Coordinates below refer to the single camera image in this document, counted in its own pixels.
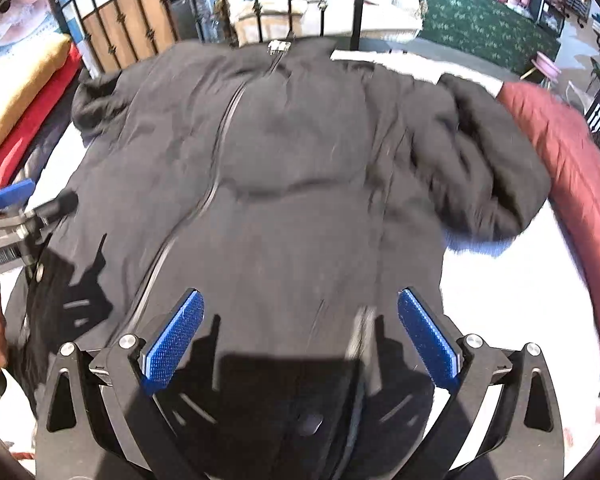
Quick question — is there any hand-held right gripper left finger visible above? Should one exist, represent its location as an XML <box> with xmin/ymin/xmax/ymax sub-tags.
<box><xmin>37</xmin><ymin>287</ymin><xmax>216</xmax><ymax>480</ymax></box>

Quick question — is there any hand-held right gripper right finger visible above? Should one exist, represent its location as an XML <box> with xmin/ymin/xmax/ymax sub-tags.
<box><xmin>395</xmin><ymin>287</ymin><xmax>565</xmax><ymax>480</ymax></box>

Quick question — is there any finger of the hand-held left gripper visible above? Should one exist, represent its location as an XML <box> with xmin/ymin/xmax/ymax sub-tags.
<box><xmin>0</xmin><ymin>178</ymin><xmax>37</xmax><ymax>212</ymax></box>
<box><xmin>20</xmin><ymin>191</ymin><xmax>80</xmax><ymax>227</ymax></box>

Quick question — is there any black padded jacket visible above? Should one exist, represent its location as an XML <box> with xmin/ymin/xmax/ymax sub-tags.
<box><xmin>5</xmin><ymin>37</ymin><xmax>553</xmax><ymax>480</ymax></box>

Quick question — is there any red mat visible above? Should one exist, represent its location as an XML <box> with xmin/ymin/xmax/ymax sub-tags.
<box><xmin>0</xmin><ymin>42</ymin><xmax>84</xmax><ymax>192</ymax></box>

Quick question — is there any orange cushion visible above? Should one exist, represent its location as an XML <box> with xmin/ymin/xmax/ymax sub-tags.
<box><xmin>0</xmin><ymin>34</ymin><xmax>74</xmax><ymax>177</ymax></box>

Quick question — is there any wooden panel iron gate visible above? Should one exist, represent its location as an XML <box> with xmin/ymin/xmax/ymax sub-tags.
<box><xmin>47</xmin><ymin>0</ymin><xmax>182</xmax><ymax>78</ymax></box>

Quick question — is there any maroon quilted jacket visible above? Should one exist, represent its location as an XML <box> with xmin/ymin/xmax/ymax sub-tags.
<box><xmin>496</xmin><ymin>81</ymin><xmax>600</xmax><ymax>377</ymax></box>

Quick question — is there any pink plastic basin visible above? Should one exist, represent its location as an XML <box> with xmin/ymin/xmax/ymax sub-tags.
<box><xmin>531</xmin><ymin>51</ymin><xmax>564</xmax><ymax>82</ymax></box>

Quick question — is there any green patterned cloth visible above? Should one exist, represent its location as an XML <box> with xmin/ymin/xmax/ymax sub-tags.
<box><xmin>419</xmin><ymin>0</ymin><xmax>564</xmax><ymax>79</ymax></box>

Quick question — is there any white sofa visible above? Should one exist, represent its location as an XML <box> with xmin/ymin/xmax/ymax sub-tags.
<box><xmin>229</xmin><ymin>0</ymin><xmax>424</xmax><ymax>45</ymax></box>

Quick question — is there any black iron bed frame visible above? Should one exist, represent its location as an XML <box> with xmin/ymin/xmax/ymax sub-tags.
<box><xmin>247</xmin><ymin>0</ymin><xmax>370</xmax><ymax>52</ymax></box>

